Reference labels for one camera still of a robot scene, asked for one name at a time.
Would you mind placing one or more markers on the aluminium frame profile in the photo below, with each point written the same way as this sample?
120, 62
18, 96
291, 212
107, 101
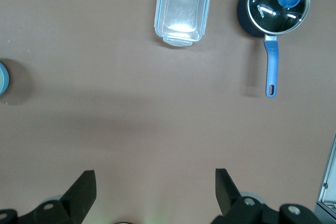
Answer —
329, 182

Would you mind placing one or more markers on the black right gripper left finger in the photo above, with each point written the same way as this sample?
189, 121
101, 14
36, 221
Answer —
73, 197

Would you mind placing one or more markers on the glass lid with blue knob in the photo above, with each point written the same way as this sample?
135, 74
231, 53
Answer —
265, 11

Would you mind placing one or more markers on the blue bowl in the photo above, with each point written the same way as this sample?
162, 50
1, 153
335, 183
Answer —
6, 79

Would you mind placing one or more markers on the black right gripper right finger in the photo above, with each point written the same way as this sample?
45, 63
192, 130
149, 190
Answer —
229, 200

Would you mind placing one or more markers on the clear plastic food container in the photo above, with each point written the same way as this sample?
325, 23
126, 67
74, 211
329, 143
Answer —
183, 6

